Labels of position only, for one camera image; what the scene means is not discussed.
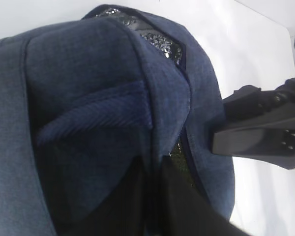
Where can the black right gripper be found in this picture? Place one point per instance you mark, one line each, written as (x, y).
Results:
(269, 138)

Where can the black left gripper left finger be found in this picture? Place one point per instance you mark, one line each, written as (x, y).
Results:
(87, 210)

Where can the dark blue fabric bag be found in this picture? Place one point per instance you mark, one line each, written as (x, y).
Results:
(85, 98)

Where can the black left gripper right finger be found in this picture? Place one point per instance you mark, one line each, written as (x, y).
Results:
(184, 212)

